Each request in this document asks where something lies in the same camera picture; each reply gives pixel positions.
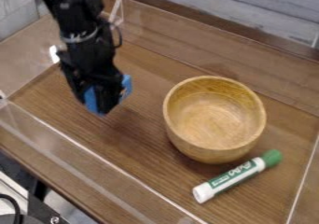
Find blue rectangular block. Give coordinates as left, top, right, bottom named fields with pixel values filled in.
left=84, top=74, right=133, bottom=115

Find black metal bracket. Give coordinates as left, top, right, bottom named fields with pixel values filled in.
left=28, top=175, right=70, bottom=224

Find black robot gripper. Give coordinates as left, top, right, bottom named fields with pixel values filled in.
left=55, top=14, right=123, bottom=114

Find clear acrylic tray walls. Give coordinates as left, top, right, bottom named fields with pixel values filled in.
left=0, top=0, right=319, bottom=224

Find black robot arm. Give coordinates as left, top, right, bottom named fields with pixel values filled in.
left=44, top=0, right=131, bottom=115

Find black cable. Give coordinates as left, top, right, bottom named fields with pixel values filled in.
left=0, top=193, right=26, bottom=224

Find brown wooden bowl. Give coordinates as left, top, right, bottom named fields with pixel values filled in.
left=162, top=76, right=267, bottom=164

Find green white dry-erase marker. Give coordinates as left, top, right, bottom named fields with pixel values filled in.
left=193, top=149, right=283, bottom=203

